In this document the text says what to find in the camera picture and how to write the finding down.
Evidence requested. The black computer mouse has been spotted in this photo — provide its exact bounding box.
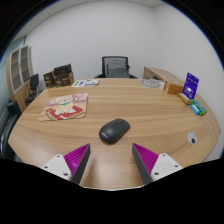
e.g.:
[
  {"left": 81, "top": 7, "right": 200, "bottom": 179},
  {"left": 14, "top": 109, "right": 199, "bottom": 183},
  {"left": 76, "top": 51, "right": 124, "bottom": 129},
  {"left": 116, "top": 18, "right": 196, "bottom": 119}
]
[{"left": 98, "top": 117, "right": 131, "bottom": 145}]

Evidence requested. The purple card sign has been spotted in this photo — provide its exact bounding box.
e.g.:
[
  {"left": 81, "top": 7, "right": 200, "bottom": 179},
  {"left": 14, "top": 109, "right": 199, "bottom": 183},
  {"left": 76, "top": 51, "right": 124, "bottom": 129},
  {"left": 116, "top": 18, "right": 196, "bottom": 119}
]
[{"left": 182, "top": 72, "right": 200, "bottom": 100}]

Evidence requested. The white desk cable grommet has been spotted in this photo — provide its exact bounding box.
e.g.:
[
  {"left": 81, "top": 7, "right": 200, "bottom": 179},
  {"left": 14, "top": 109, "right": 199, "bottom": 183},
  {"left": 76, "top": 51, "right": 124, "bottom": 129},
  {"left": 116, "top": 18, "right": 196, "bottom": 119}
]
[{"left": 187, "top": 131, "right": 198, "bottom": 145}]

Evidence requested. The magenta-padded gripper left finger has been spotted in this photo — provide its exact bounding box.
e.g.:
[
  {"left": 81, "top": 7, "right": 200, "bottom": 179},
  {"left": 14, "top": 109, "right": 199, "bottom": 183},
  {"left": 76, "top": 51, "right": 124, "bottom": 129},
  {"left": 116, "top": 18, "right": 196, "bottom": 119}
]
[{"left": 41, "top": 143, "right": 92, "bottom": 185}]

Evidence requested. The printed paper sheet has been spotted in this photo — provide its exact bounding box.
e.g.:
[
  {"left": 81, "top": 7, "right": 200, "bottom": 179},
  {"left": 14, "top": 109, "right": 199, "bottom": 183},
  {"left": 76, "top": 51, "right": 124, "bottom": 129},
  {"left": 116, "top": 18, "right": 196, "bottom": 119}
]
[{"left": 71, "top": 78, "right": 100, "bottom": 88}]

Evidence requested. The green and blue pack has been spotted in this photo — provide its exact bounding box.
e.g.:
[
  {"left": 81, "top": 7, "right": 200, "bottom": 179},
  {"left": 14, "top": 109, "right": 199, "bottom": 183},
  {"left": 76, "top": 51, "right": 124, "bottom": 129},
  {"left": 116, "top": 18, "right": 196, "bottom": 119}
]
[{"left": 189, "top": 99, "right": 208, "bottom": 116}]

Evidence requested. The grey backpack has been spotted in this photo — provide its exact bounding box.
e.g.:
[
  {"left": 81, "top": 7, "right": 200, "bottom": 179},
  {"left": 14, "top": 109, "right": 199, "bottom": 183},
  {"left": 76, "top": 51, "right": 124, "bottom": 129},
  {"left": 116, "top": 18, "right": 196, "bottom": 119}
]
[{"left": 106, "top": 59, "right": 129, "bottom": 79}]

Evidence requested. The cat print mouse pad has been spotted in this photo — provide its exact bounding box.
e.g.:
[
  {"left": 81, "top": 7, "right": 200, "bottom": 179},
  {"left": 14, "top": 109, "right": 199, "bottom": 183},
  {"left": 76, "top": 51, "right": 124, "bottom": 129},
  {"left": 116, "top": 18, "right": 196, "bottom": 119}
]
[{"left": 38, "top": 92, "right": 90, "bottom": 122}]

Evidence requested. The wooden shelf cabinet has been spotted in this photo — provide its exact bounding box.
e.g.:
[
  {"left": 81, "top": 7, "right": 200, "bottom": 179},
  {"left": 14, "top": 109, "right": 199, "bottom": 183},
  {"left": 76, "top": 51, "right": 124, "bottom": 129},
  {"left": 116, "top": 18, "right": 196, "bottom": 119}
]
[{"left": 6, "top": 45, "right": 34, "bottom": 113}]

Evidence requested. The large brown cardboard box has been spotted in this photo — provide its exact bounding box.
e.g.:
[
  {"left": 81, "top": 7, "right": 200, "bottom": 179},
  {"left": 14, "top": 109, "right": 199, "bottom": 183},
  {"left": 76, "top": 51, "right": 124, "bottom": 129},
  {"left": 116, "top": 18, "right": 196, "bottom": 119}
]
[{"left": 52, "top": 70, "right": 75, "bottom": 88}]

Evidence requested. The black box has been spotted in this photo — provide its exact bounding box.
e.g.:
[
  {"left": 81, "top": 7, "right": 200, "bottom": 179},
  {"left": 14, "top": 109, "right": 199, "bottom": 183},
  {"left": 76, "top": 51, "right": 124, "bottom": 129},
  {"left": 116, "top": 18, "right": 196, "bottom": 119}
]
[{"left": 53, "top": 63, "right": 73, "bottom": 77}]

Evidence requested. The small orange box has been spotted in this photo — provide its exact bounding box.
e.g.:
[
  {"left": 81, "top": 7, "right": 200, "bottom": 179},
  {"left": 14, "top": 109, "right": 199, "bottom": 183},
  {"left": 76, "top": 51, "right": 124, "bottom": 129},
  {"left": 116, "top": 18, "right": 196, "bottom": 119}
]
[{"left": 163, "top": 80, "right": 185, "bottom": 96}]

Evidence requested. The round grey printed disc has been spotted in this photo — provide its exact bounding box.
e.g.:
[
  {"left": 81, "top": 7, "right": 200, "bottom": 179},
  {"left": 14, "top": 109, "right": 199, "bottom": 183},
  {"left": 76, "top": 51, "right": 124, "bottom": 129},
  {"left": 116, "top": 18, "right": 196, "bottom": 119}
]
[{"left": 140, "top": 78, "right": 165, "bottom": 89}]

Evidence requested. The small black visitor chair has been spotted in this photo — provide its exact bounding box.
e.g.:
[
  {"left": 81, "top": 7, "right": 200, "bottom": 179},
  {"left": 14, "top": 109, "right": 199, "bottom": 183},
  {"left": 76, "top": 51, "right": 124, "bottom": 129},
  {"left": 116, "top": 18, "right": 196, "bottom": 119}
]
[{"left": 25, "top": 73, "right": 42, "bottom": 104}]

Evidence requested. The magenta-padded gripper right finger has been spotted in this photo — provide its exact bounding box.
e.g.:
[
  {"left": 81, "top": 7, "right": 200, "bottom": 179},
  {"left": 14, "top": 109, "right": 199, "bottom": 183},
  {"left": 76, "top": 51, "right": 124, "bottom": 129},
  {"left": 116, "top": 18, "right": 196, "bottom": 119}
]
[{"left": 131, "top": 143, "right": 184, "bottom": 185}]

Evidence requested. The wooden card stand block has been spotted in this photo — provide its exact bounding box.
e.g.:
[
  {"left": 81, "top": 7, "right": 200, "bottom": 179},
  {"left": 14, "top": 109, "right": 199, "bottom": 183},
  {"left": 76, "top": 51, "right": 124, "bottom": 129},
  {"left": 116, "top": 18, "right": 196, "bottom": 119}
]
[{"left": 177, "top": 92, "right": 194, "bottom": 106}]

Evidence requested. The black mesh office chair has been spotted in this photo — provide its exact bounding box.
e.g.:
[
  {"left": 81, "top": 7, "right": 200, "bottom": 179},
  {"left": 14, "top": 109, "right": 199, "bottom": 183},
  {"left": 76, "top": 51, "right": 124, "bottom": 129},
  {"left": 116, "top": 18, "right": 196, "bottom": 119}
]
[{"left": 94, "top": 55, "right": 138, "bottom": 80}]

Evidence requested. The black leather armchair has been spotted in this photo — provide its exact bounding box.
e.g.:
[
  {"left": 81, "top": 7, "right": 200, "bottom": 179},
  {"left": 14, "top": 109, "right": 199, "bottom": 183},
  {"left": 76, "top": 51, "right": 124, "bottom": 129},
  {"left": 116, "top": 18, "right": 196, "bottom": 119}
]
[{"left": 0, "top": 100, "right": 23, "bottom": 161}]

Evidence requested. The small brown cardboard box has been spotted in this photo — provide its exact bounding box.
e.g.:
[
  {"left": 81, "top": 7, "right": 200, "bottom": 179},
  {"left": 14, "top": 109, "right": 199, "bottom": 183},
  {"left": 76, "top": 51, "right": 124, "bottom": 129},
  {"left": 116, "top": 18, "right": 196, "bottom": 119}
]
[{"left": 42, "top": 70, "right": 55, "bottom": 89}]

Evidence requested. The wooden side desk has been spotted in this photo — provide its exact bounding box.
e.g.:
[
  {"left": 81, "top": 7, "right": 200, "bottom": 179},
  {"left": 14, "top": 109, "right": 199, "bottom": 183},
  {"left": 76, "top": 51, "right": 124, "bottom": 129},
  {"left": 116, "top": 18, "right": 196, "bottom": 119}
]
[{"left": 143, "top": 66, "right": 185, "bottom": 86}]

